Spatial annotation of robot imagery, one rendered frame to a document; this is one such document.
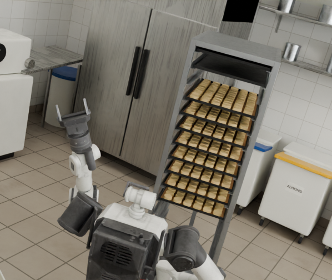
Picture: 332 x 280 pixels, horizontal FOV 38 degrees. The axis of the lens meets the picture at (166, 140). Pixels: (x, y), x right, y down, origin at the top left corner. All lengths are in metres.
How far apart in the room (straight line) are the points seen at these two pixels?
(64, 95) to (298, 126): 2.74
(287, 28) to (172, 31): 1.23
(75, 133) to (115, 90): 3.08
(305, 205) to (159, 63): 1.90
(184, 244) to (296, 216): 2.96
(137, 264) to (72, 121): 0.60
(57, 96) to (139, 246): 4.39
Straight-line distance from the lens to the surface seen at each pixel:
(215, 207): 2.95
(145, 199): 1.85
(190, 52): 2.62
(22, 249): 3.78
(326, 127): 5.14
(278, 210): 4.76
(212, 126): 2.88
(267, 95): 2.61
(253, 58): 2.58
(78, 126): 1.94
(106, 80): 5.06
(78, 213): 1.93
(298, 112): 5.18
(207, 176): 2.88
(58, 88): 5.96
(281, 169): 4.63
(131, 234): 1.80
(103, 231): 1.79
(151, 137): 4.84
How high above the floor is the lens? 2.15
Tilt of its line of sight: 19 degrees down
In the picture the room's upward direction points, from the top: 14 degrees clockwise
